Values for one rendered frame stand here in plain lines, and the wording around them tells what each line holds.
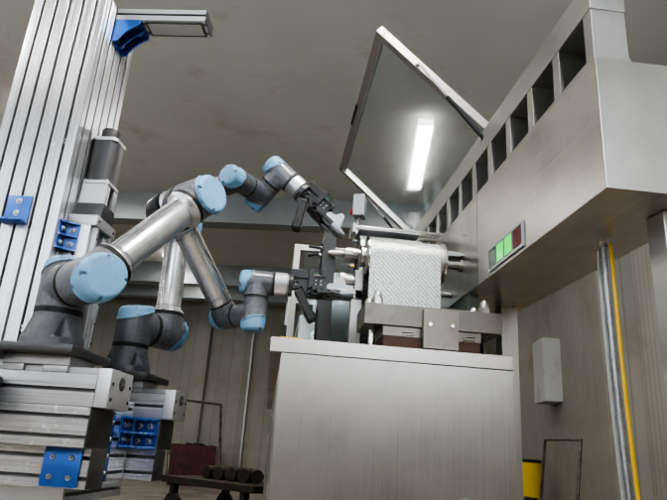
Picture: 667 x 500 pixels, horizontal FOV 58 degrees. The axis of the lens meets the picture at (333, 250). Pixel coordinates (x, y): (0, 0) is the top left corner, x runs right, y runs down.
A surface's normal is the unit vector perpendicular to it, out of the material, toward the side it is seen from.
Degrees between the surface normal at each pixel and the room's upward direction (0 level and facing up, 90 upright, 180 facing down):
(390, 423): 90
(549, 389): 90
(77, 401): 90
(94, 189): 90
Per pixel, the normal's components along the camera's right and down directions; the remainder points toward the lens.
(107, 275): 0.70, -0.09
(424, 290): 0.11, -0.31
